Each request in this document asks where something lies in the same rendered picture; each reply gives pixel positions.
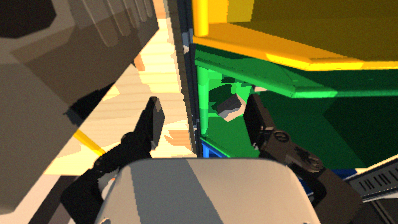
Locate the yellow thin bar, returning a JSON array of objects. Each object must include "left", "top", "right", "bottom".
[{"left": 74, "top": 130, "right": 105, "bottom": 156}]

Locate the green bin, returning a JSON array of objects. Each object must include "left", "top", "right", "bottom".
[{"left": 195, "top": 45, "right": 398, "bottom": 169}]

